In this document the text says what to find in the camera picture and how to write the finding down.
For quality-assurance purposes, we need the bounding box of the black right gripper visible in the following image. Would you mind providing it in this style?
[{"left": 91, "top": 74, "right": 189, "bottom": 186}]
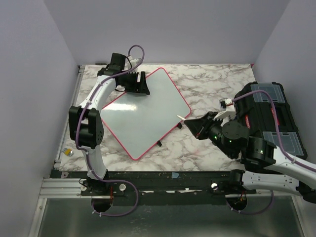
[{"left": 184, "top": 111, "right": 234, "bottom": 158}]

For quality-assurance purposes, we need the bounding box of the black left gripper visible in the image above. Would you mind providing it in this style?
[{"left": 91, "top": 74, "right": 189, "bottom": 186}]
[{"left": 119, "top": 71, "right": 150, "bottom": 95}]

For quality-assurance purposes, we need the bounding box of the pink framed whiteboard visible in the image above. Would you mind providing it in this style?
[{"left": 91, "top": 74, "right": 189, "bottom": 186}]
[{"left": 101, "top": 68, "right": 191, "bottom": 160}]

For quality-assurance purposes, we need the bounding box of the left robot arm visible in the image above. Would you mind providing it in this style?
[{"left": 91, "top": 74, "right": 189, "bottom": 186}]
[{"left": 68, "top": 53, "right": 150, "bottom": 195}]

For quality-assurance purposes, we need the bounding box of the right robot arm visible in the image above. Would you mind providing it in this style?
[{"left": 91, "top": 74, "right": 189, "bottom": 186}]
[{"left": 184, "top": 112, "right": 316, "bottom": 203}]

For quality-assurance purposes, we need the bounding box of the black toolbox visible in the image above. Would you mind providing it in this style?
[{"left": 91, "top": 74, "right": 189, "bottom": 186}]
[{"left": 233, "top": 81, "right": 308, "bottom": 163}]

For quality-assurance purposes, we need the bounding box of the small yellow grey object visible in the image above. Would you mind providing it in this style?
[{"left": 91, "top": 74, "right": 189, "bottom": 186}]
[{"left": 63, "top": 148, "right": 74, "bottom": 157}]

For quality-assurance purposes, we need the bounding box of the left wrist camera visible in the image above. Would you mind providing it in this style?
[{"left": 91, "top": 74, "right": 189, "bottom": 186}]
[{"left": 127, "top": 55, "right": 141, "bottom": 69}]

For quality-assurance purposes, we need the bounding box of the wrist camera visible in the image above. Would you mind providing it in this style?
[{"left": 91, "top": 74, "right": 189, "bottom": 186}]
[
  {"left": 127, "top": 55, "right": 141, "bottom": 69},
  {"left": 214, "top": 98, "right": 236, "bottom": 120}
]

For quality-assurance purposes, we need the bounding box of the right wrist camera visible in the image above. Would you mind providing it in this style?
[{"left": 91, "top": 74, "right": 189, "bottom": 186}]
[{"left": 214, "top": 98, "right": 236, "bottom": 120}]

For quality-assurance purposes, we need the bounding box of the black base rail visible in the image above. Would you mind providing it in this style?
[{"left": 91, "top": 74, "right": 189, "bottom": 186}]
[{"left": 81, "top": 169, "right": 257, "bottom": 205}]

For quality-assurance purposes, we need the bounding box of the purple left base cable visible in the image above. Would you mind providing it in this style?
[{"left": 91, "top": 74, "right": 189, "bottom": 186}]
[{"left": 92, "top": 180, "right": 141, "bottom": 218}]

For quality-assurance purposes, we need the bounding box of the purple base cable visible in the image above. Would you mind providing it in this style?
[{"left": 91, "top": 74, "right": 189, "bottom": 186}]
[
  {"left": 229, "top": 190, "right": 275, "bottom": 215},
  {"left": 92, "top": 180, "right": 141, "bottom": 218}
]

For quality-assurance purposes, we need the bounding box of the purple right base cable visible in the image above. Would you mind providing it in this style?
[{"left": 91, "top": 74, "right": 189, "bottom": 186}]
[{"left": 229, "top": 190, "right": 275, "bottom": 215}]

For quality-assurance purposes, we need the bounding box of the aluminium frame rail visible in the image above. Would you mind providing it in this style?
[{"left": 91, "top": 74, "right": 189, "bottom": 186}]
[{"left": 40, "top": 65, "right": 86, "bottom": 198}]

